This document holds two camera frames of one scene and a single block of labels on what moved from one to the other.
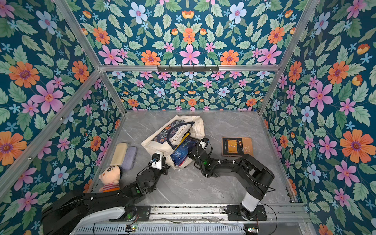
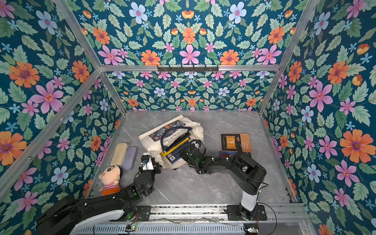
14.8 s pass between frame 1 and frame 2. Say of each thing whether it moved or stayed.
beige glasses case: stayed
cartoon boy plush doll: stayed
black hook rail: stayed
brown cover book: moved
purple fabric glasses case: stayed
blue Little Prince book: moved
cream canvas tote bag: moved
